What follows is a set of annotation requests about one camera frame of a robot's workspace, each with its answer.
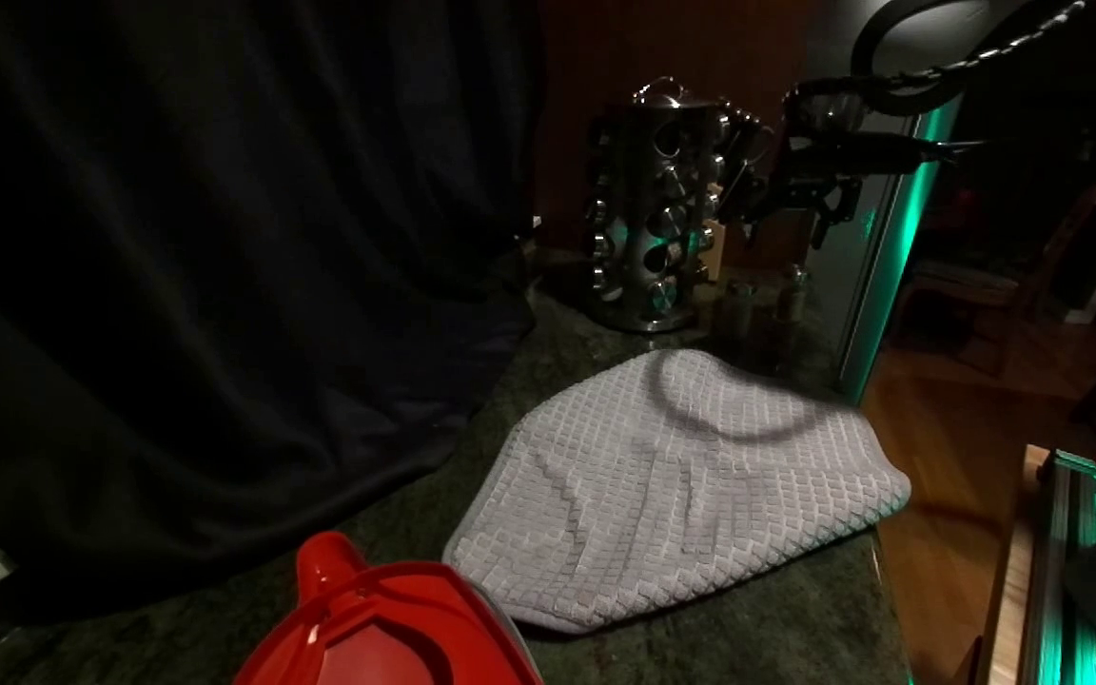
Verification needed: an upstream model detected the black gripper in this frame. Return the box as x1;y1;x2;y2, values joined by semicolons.
749;76;943;240

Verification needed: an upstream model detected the glass seasoning jar chrome lid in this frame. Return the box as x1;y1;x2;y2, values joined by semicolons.
719;270;792;364

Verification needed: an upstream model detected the chrome revolving seasoning rack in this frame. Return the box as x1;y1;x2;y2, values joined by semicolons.
577;76;767;339

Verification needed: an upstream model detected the red plastic container lid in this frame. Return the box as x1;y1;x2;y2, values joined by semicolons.
229;529;549;685

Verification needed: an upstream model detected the gray waffle-weave towel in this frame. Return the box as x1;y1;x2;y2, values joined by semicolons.
441;347;918;636

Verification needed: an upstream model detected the black fabric curtain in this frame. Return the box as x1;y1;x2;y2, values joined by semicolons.
0;0;549;608

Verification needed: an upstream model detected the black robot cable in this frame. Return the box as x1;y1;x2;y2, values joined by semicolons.
846;0;1091;117

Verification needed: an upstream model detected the aluminium extrusion robot base frame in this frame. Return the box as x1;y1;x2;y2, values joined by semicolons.
984;442;1096;685

